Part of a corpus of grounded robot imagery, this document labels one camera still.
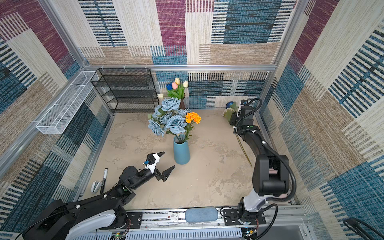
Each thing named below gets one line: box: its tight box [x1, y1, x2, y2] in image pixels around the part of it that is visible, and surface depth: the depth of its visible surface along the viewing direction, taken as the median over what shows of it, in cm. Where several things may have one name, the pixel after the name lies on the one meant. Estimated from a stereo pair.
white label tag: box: [167, 211, 180, 222], surface depth 75 cm
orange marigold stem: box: [183, 111, 202, 142], surface depth 71 cm
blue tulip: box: [166, 82, 173, 91], surface depth 95 cm
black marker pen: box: [100, 168, 109, 194], surface depth 87 cm
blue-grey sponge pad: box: [185, 207, 219, 223], surface depth 74 cm
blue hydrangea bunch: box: [147, 97, 190, 137], surface depth 70 cm
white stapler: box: [91, 180, 102, 193], surface depth 85 cm
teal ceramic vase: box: [173, 135, 191, 165], surface depth 83 cm
